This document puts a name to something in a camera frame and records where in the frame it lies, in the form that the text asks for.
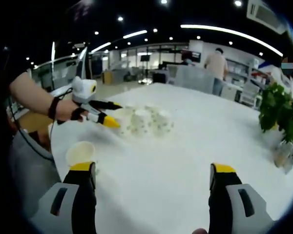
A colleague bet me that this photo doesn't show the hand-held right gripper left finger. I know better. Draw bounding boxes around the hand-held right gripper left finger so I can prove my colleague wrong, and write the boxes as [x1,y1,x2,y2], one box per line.
[30,160,98,234]

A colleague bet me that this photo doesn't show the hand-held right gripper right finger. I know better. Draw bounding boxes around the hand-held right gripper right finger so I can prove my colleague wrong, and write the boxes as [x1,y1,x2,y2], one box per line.
[208,162,275,234]

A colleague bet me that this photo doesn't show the white paper cup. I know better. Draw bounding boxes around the white paper cup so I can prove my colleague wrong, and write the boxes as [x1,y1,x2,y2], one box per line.
[65,141,98,169]

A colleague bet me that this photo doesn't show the cluster of printed paper cups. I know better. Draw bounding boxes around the cluster of printed paper cups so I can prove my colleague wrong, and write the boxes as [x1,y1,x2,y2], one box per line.
[117,103,175,139]

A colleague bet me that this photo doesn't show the person's left hand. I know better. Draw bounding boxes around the person's left hand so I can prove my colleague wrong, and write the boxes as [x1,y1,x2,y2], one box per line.
[55,98,91,125]

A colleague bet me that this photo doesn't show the brown cardboard box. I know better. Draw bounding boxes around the brown cardboard box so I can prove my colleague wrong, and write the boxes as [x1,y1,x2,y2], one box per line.
[102,71,113,85]

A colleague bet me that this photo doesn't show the straight ceiling light strip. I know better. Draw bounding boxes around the straight ceiling light strip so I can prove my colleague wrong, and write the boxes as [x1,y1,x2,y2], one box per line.
[91,42,112,54]
[123,29,148,39]

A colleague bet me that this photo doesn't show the person's grey trousers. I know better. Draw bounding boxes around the person's grey trousers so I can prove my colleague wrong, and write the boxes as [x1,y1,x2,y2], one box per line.
[9,130,63,220]

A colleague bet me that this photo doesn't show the white table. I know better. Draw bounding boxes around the white table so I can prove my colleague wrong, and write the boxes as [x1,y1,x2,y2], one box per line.
[48,82,293,234]

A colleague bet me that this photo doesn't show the group of round ceiling downlights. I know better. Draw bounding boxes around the group of round ceiling downlights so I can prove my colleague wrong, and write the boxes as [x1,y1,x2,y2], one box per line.
[25,0,264,65]

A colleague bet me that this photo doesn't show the grey desk partition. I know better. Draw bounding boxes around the grey desk partition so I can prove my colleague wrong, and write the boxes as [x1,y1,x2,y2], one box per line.
[168,65,215,95]

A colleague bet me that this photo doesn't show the green plant in glass vase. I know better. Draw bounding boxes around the green plant in glass vase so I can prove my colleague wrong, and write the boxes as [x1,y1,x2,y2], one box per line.
[258,82,293,174]

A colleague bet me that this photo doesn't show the white office chair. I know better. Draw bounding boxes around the white office chair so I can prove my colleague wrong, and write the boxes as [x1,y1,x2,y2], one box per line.
[241,80,259,105]

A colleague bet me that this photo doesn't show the white storage shelf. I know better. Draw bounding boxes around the white storage shelf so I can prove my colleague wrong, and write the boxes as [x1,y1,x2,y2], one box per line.
[226,58,259,83]

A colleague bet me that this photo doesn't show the curved ceiling light strip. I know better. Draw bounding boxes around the curved ceiling light strip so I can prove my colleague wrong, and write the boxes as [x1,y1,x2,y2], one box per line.
[180,23,284,57]

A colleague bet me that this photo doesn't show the white ceiling air conditioner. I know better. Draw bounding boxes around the white ceiling air conditioner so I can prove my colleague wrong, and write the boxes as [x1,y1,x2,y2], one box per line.
[246,0,290,34]

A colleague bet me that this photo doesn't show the black wrist strap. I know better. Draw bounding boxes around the black wrist strap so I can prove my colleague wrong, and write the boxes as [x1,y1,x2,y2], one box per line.
[48,97,61,120]

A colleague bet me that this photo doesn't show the black cable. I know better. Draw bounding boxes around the black cable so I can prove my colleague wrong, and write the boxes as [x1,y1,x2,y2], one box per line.
[8,60,54,161]

